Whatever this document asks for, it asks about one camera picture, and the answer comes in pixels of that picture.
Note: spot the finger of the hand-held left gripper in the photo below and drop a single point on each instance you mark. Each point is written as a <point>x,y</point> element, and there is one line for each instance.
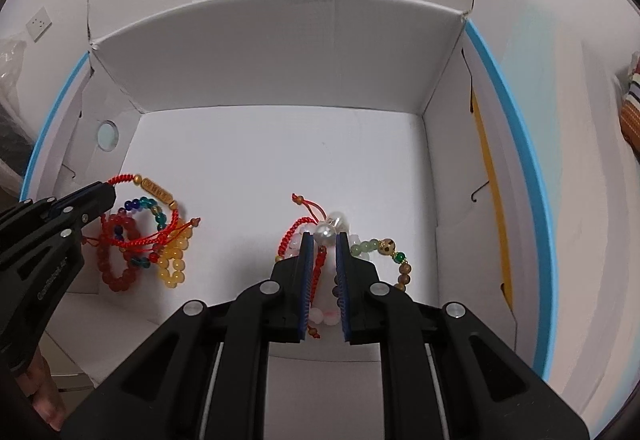
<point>92,194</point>
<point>87,216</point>

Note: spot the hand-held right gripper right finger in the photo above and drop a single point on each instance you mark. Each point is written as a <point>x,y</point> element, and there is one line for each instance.
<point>342,287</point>

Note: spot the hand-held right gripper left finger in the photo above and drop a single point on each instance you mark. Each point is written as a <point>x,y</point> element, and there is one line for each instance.
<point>306,287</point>

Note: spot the white wall socket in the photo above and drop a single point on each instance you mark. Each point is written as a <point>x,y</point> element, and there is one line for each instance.
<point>40,23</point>

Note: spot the striped folded blanket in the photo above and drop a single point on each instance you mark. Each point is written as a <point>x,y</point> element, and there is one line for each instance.
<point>631,114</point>

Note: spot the blue and yellow cardboard box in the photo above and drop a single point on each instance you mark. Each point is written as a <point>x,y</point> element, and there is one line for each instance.
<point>280,144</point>

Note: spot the person's left hand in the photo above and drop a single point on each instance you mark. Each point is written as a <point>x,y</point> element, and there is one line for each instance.
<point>46,395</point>

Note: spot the clear plastic bag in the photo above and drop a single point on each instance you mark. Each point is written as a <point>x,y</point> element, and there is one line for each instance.
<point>11,109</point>

